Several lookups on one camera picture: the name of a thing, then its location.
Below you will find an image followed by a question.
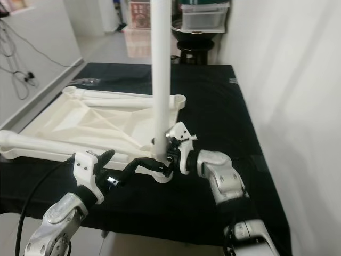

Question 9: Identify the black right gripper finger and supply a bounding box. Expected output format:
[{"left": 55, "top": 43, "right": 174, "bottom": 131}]
[{"left": 127, "top": 157, "right": 175, "bottom": 179}]

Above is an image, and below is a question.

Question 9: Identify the cream plastic table top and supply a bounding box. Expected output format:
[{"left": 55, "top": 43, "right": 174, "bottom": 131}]
[{"left": 3, "top": 85, "right": 188, "bottom": 185}]

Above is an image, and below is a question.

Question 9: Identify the black table cloth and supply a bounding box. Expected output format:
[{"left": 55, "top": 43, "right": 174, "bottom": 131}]
[{"left": 0, "top": 63, "right": 294, "bottom": 256}]

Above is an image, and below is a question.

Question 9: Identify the clear plastic bag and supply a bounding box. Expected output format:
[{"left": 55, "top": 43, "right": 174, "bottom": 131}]
[{"left": 72, "top": 77, "right": 103, "bottom": 86}]

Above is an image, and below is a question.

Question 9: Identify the black wok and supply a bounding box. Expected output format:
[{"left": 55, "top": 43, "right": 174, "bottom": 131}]
[{"left": 172, "top": 24, "right": 216, "bottom": 50}]

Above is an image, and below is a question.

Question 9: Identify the pink checked cloth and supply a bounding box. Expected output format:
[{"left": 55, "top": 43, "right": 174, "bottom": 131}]
[{"left": 121, "top": 27, "right": 155, "bottom": 59}]

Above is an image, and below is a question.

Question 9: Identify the clear plastic storage box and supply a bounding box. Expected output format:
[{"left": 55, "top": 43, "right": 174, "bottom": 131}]
[{"left": 180, "top": 4, "right": 231, "bottom": 30}]

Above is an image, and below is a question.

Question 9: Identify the clear box with orange lid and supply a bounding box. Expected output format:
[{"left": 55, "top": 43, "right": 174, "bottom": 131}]
[{"left": 128, "top": 0, "right": 153, "bottom": 30}]

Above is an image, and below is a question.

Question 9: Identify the pink snack packet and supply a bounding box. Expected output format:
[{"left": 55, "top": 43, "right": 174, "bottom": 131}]
[{"left": 1, "top": 0, "right": 15, "bottom": 13}]

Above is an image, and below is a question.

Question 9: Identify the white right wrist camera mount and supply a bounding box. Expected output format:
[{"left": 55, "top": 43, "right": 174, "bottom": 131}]
[{"left": 165, "top": 122, "right": 198, "bottom": 175}]

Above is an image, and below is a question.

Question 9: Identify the black cable with plug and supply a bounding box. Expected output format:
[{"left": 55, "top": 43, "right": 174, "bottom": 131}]
[{"left": 0, "top": 35, "right": 39, "bottom": 101}]

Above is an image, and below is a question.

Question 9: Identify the long thin black cable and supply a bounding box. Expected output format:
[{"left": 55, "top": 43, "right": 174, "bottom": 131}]
[{"left": 8, "top": 24, "right": 85, "bottom": 69}]

